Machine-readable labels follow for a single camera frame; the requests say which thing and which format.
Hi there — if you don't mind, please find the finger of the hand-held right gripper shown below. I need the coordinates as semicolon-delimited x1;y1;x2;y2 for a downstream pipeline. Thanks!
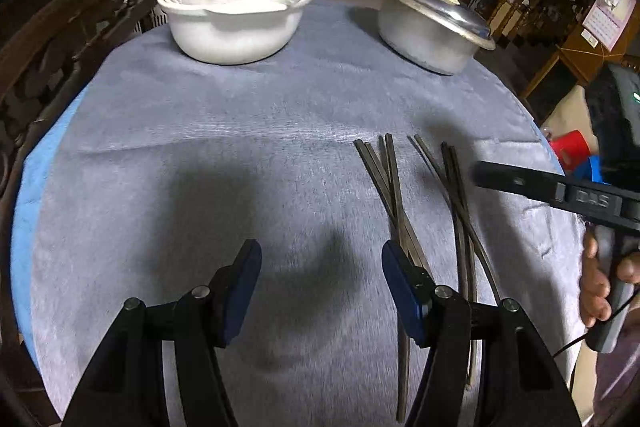
473;160;567;208

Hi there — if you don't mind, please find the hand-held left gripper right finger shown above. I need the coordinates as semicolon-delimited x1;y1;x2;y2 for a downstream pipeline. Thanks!
381;239;583;427

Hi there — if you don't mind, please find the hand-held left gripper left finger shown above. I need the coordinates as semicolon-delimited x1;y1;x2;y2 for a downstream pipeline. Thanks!
61;238;263;427

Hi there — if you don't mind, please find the person's right hand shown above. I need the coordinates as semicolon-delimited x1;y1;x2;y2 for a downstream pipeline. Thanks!
579;231;640;329

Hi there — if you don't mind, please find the red plastic stool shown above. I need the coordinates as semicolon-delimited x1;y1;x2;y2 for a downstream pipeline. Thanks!
549;129;592;172

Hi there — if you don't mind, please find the beige chair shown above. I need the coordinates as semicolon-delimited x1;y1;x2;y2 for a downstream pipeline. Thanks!
542;84;591;140

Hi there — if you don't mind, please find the grey tablecloth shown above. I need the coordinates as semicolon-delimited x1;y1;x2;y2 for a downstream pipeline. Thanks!
30;0;601;427

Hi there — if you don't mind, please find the aluminium pot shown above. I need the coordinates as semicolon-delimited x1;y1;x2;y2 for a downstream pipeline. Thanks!
377;4;488;76

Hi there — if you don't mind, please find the aluminium pot lid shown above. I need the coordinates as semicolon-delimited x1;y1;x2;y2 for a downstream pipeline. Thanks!
381;0;497;52

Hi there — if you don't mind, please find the blue table cover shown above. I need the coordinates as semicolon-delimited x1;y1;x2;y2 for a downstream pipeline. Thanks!
10;92;98;360

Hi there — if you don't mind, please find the white ceramic pot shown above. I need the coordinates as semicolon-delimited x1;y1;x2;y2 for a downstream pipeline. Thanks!
156;0;318;66

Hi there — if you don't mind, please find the dark wooden sideboard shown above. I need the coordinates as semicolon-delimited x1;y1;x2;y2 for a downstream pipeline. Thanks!
0;0;171;427

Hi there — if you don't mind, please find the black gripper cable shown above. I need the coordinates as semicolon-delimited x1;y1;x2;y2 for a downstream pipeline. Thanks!
552;289;637;408

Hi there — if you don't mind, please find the wall calendar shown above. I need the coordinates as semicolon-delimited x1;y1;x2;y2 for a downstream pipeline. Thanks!
581;0;639;52

